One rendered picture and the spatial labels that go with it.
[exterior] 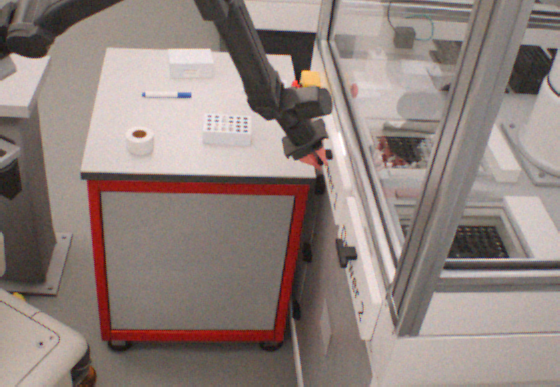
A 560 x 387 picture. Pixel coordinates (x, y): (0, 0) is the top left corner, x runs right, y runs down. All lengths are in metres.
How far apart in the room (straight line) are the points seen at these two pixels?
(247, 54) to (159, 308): 1.05
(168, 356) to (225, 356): 0.18
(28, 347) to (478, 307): 1.25
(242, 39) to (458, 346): 0.64
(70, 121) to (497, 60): 2.60
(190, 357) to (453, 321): 1.25
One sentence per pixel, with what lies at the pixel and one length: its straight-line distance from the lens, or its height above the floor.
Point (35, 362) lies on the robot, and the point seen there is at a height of 0.28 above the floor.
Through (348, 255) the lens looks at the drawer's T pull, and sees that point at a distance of 1.35.
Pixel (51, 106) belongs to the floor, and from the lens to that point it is 3.39.
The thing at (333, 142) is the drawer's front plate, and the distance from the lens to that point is 1.60.
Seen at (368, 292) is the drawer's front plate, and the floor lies 0.92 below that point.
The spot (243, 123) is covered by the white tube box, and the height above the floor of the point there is 0.80.
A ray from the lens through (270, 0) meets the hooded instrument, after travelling 2.27.
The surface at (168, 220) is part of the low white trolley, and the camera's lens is 1.85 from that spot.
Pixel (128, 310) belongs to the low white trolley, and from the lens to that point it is 2.12.
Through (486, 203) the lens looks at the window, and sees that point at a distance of 1.04.
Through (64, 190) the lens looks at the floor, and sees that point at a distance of 2.89.
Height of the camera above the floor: 1.84
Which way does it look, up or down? 38 degrees down
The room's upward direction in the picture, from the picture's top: 8 degrees clockwise
